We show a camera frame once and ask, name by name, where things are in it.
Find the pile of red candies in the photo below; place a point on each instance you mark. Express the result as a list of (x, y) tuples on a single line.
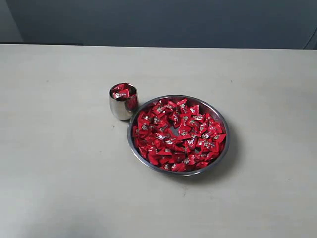
[(178, 143)]

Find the steel bowl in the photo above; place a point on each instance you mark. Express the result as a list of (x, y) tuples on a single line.
[(178, 148)]

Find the stainless steel cup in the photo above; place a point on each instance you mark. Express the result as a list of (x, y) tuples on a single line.
[(123, 100)]

